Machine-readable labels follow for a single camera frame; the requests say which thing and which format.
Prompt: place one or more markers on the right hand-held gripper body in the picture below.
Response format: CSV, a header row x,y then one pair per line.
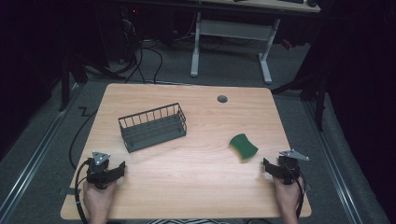
x,y
289,169

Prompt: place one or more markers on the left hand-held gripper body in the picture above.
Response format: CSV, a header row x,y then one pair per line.
x,y
97,172

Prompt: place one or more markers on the green sponge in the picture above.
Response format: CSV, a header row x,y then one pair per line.
x,y
244,146

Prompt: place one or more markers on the person's right hand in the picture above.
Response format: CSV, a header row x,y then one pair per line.
x,y
288,197

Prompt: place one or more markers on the person's left hand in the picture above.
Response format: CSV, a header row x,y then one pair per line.
x,y
98,200

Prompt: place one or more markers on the black metal stand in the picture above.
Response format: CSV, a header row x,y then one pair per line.
x,y
65,81
319,99

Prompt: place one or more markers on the striped clothing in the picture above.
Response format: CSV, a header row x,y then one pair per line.
x,y
186,221

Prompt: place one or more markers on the round grey table grommet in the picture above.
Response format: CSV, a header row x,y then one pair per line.
x,y
222,99

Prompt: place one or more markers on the dark computer tower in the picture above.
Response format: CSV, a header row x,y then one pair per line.
x,y
109,34

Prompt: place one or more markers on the white-framed desk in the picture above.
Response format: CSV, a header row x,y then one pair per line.
x,y
232,29

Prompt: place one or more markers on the dark keyboard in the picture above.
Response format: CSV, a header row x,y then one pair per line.
x,y
291,1

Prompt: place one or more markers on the dark computer mouse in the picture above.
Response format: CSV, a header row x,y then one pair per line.
x,y
311,3

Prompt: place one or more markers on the metal floor rail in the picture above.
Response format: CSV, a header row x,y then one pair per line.
x,y
334,161
37,152

